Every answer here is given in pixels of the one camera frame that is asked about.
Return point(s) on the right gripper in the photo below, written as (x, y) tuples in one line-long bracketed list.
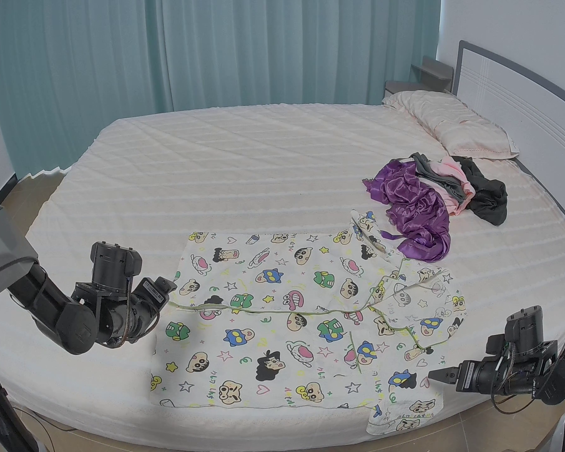
[(478, 377)]

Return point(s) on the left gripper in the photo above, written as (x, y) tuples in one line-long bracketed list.
[(153, 294)]

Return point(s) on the white printed pyjama top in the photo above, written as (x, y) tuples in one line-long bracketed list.
[(287, 346)]

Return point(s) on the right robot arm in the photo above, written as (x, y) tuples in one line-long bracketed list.
[(525, 327)]

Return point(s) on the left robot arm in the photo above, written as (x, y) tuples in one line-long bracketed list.
[(61, 318)]

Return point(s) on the bed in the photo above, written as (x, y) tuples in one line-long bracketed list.
[(240, 158)]

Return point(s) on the purple satin garment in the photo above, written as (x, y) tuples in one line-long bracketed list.
[(414, 205)]

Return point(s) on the black garment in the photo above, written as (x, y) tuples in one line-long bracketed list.
[(492, 200)]

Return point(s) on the pink garment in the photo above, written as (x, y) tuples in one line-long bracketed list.
[(449, 172)]

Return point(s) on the grey garment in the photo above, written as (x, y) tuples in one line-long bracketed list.
[(428, 165)]

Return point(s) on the blue-green curtain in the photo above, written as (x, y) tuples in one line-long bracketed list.
[(287, 40), (75, 64)]

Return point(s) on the cream pillow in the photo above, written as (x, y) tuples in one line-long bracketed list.
[(456, 125)]

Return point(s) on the grey bedside table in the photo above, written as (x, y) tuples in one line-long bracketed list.
[(421, 76)]

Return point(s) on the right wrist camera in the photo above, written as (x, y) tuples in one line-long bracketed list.
[(496, 345)]

